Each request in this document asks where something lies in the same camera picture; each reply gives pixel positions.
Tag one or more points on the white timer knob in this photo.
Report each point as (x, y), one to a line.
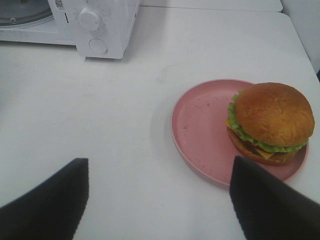
(90, 19)

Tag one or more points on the round white door button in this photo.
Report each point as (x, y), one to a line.
(98, 46)

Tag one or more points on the glass microwave turntable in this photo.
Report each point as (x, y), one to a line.
(17, 12)

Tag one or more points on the white microwave oven body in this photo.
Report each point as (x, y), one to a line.
(63, 28)

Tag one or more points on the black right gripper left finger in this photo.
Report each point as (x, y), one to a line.
(52, 210)

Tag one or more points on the burger with lettuce and cheese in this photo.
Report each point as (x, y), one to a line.
(269, 122)

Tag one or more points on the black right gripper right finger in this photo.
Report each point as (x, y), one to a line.
(269, 209)

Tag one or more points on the pink round plate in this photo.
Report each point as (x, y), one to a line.
(199, 131)

